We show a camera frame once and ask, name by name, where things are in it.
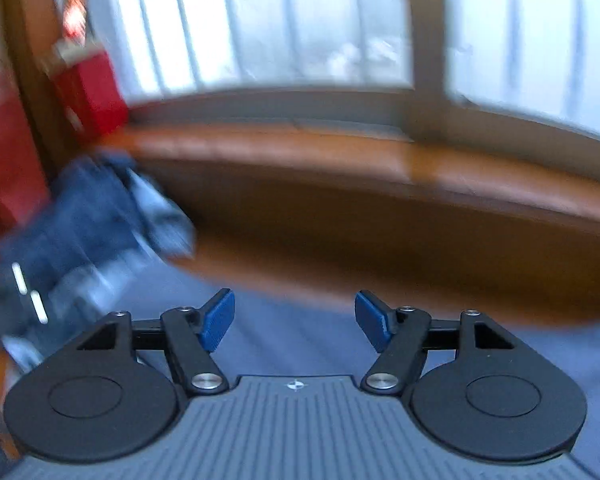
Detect red box with cream lid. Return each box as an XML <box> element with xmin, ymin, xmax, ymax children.
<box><xmin>42</xmin><ymin>40</ymin><xmax>130</xmax><ymax>146</ymax></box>

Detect window with metal bars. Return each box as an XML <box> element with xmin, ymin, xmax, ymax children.
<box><xmin>57</xmin><ymin>0</ymin><xmax>600</xmax><ymax>180</ymax></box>

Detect red and pink curtain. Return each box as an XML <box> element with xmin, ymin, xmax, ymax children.
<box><xmin>0</xmin><ymin>1</ymin><xmax>50</xmax><ymax>236</ymax></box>

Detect dark navy garment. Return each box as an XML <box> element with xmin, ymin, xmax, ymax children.
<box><xmin>0</xmin><ymin>152</ymin><xmax>144</xmax><ymax>292</ymax></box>

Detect light blue denim garment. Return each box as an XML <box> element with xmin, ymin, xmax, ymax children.
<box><xmin>48</xmin><ymin>167</ymin><xmax>196</xmax><ymax>330</ymax></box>

